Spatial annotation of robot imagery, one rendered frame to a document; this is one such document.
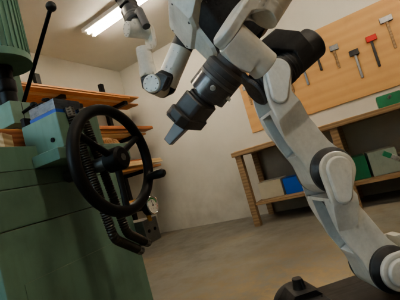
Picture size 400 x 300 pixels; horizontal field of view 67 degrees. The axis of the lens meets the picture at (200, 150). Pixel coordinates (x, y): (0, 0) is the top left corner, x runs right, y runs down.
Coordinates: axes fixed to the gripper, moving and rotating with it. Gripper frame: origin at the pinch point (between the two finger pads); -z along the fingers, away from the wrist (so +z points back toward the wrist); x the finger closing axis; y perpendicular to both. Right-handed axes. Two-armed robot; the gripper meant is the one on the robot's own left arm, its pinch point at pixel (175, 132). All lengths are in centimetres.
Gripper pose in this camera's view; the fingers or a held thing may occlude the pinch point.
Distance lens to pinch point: 68.7
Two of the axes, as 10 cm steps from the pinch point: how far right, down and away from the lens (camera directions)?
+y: -6.7, -6.9, 2.8
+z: 6.2, -7.3, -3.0
